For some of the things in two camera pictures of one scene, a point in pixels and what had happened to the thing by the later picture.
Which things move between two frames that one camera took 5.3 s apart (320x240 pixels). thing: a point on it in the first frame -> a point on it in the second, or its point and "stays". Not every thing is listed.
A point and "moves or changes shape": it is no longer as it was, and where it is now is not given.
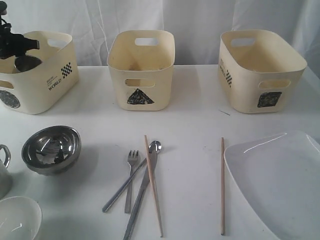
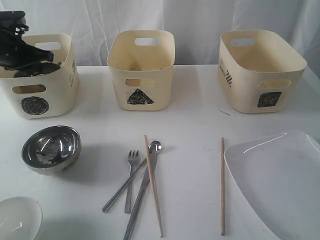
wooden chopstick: x=222 y=187 stays
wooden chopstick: x=147 y=146 stays
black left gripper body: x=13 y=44 -> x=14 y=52
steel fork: x=133 y=158 stays
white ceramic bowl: x=20 y=218 stays
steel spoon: x=155 y=146 stays
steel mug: x=6 y=180 -> x=41 y=69
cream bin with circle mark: x=31 y=92 moves or changes shape
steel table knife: x=153 y=155 stays
